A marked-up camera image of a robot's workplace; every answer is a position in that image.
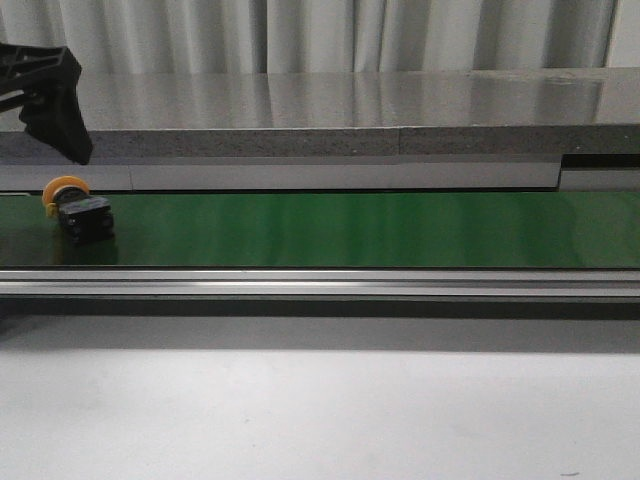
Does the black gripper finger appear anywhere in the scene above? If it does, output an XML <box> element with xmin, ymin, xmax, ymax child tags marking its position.
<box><xmin>1</xmin><ymin>43</ymin><xmax>93</xmax><ymax>165</ymax></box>

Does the yellow mushroom push button switch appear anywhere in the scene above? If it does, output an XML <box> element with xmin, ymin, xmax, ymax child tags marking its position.
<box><xmin>41</xmin><ymin>175</ymin><xmax>114</xmax><ymax>246</ymax></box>

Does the white pleated curtain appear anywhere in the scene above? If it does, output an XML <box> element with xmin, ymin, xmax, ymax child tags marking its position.
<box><xmin>1</xmin><ymin>1</ymin><xmax>639</xmax><ymax>74</ymax></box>

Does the green conveyor belt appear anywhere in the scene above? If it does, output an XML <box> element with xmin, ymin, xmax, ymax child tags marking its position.
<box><xmin>1</xmin><ymin>192</ymin><xmax>639</xmax><ymax>269</ymax></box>

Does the grey stone counter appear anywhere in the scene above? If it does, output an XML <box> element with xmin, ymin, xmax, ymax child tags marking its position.
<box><xmin>1</xmin><ymin>68</ymin><xmax>639</xmax><ymax>192</ymax></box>

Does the aluminium conveyor frame rail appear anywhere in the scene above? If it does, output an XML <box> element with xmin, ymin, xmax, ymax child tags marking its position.
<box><xmin>1</xmin><ymin>269</ymin><xmax>639</xmax><ymax>299</ymax></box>

